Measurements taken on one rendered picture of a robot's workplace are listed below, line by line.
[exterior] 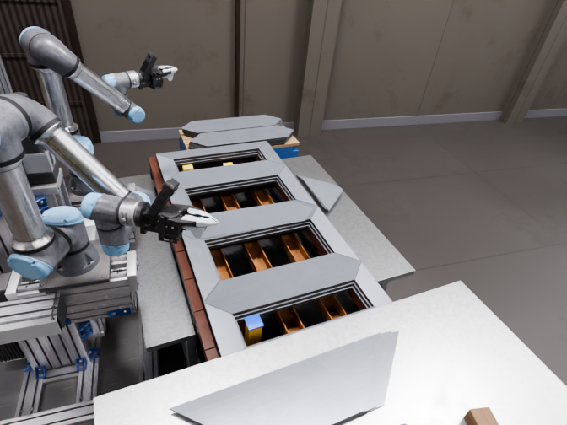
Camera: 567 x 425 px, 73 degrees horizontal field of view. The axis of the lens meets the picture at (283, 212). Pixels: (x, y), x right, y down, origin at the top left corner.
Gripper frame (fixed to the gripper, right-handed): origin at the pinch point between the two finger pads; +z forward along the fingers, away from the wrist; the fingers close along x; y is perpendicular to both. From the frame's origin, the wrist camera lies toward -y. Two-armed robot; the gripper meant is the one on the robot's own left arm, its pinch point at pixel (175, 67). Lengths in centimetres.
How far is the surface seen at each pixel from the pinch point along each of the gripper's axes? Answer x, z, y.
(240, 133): -12, 59, 63
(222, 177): 28, 14, 56
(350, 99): -79, 287, 119
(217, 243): 70, -19, 53
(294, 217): 80, 23, 49
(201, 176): 20, 5, 57
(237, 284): 98, -29, 47
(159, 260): 51, -40, 72
